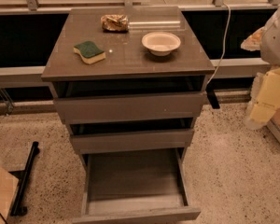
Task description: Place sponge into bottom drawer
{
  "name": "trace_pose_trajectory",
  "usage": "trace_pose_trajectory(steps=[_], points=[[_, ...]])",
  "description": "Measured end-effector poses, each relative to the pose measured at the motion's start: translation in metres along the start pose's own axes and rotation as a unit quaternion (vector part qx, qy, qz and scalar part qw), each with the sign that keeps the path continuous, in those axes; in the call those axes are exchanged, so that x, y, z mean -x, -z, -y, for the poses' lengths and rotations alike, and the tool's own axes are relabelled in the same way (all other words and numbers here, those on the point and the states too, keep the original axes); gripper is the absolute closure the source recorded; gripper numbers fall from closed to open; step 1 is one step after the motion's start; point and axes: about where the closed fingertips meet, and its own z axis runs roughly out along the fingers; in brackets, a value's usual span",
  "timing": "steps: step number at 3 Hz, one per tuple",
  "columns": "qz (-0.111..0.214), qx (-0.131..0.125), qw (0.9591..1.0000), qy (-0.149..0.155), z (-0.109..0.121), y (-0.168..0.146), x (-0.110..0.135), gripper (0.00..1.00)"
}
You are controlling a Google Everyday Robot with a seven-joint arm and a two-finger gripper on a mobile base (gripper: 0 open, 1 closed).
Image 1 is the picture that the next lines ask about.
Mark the grey middle drawer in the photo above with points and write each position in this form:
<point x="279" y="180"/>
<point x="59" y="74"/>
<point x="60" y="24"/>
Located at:
<point x="117" y="142"/>

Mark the green yellow sponge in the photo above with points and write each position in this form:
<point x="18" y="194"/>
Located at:
<point x="89" y="52"/>

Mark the white paper bowl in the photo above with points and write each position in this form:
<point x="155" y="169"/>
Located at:
<point x="161" y="43"/>

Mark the grey drawer cabinet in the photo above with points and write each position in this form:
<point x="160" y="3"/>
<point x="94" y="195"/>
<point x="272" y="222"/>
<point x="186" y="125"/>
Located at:
<point x="128" y="68"/>

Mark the grey top drawer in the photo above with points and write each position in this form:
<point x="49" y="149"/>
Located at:
<point x="129" y="107"/>

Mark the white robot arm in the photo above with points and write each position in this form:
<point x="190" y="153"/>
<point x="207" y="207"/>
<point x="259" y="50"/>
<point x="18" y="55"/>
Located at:
<point x="270" y="47"/>

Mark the cardboard box left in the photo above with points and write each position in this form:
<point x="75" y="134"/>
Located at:
<point x="8" y="188"/>

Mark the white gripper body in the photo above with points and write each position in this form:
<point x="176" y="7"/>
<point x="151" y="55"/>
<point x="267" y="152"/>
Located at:
<point x="276" y="39"/>

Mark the black metal bar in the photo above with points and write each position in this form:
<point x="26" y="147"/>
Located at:
<point x="17" y="208"/>

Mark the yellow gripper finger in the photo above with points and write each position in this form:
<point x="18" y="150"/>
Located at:
<point x="254" y="41"/>

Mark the grey open bottom drawer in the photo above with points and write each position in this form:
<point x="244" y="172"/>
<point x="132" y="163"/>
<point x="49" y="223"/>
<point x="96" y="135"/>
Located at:
<point x="136" y="187"/>

